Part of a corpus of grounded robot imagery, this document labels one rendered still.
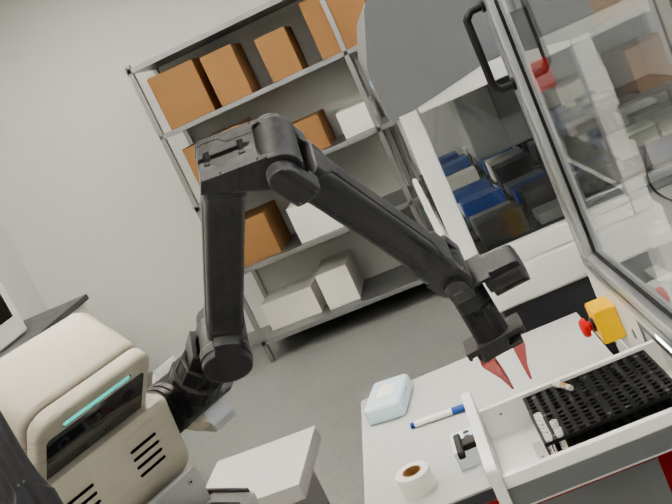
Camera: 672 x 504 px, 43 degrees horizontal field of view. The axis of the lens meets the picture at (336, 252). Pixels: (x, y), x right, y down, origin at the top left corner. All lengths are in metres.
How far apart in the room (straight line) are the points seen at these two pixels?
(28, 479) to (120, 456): 0.34
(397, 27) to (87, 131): 4.07
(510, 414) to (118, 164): 4.63
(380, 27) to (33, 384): 1.26
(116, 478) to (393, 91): 1.20
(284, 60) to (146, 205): 1.48
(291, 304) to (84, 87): 1.96
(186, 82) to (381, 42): 3.23
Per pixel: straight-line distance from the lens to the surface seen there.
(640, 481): 1.71
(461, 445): 1.46
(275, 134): 1.07
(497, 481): 1.35
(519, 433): 1.59
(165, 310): 6.11
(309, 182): 1.06
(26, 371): 1.23
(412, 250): 1.24
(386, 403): 2.02
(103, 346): 1.26
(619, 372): 1.53
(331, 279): 5.35
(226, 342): 1.28
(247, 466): 2.18
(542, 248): 2.23
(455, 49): 2.13
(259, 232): 5.31
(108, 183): 5.99
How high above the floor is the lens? 1.57
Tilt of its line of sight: 12 degrees down
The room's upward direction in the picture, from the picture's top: 25 degrees counter-clockwise
